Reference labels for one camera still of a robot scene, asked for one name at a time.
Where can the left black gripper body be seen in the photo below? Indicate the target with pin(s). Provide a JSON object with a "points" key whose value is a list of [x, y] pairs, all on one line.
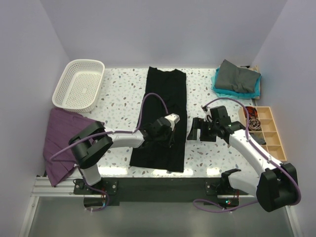
{"points": [[165, 139]]}

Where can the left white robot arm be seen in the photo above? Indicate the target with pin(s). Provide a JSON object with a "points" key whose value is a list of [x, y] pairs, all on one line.
{"points": [[92, 143]]}

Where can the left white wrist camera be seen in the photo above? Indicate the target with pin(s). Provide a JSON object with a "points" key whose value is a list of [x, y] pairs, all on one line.
{"points": [[173, 119]]}

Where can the black t shirt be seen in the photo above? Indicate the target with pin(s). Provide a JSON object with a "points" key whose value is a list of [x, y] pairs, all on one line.
{"points": [[171, 86]]}

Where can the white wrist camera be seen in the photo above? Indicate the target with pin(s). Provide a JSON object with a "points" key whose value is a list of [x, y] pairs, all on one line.
{"points": [[208, 116], [173, 119]]}

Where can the white plastic basket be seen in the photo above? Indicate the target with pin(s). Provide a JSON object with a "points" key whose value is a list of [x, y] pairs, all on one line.
{"points": [[79, 86]]}

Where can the teal folded t shirt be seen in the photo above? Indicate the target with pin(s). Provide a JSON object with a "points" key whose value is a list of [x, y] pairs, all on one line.
{"points": [[233, 94]]}

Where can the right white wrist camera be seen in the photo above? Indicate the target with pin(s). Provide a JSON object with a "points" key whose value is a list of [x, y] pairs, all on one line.
{"points": [[208, 116]]}

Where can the purple cloth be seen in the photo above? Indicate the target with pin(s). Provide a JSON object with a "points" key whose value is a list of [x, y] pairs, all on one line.
{"points": [[62, 126]]}

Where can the grey folded t shirt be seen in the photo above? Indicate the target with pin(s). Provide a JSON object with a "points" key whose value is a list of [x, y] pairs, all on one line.
{"points": [[233, 78]]}

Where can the wooden compartment tray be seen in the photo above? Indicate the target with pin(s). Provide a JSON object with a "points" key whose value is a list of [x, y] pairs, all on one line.
{"points": [[268, 130]]}

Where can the red patterned cloth in tray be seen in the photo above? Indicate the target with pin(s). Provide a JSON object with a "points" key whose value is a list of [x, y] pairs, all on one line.
{"points": [[254, 124]]}

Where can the aluminium rail frame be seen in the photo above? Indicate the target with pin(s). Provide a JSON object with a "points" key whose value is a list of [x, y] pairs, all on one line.
{"points": [[58, 212]]}

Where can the grey cloth in tray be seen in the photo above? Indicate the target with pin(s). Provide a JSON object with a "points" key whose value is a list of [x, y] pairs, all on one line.
{"points": [[258, 138]]}

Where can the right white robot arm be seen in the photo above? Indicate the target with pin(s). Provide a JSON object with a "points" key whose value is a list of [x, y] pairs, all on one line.
{"points": [[276, 183]]}

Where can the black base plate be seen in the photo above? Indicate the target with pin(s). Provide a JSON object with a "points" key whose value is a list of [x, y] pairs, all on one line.
{"points": [[113, 191]]}

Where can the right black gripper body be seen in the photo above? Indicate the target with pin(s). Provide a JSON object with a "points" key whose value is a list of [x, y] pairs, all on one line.
{"points": [[208, 132]]}

